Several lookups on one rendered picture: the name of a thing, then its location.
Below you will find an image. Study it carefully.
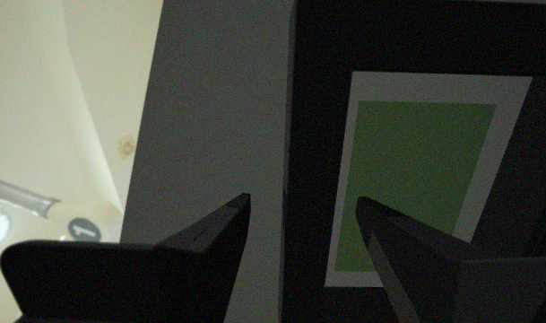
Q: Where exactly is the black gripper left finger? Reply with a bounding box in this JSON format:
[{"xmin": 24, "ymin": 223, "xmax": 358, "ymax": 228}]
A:
[{"xmin": 0, "ymin": 193, "xmax": 251, "ymax": 323}]

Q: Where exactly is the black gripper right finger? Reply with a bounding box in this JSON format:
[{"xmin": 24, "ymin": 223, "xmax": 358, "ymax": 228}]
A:
[{"xmin": 356, "ymin": 196, "xmax": 546, "ymax": 323}]

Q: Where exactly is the grey flat board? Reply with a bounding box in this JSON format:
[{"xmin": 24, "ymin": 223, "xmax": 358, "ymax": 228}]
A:
[{"xmin": 119, "ymin": 0, "xmax": 294, "ymax": 323}]

